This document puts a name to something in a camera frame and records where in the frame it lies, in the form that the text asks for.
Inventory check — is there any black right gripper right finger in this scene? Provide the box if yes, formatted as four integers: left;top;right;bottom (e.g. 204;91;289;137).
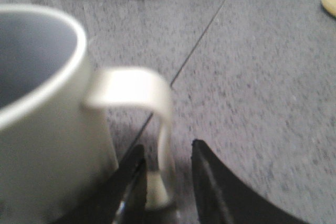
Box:
192;140;303;223

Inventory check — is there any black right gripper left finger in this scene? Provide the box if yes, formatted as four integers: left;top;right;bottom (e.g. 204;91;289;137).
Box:
56;145;146;223

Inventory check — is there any white HOME cup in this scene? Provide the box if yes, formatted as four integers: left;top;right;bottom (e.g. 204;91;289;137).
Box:
1;4;175;223

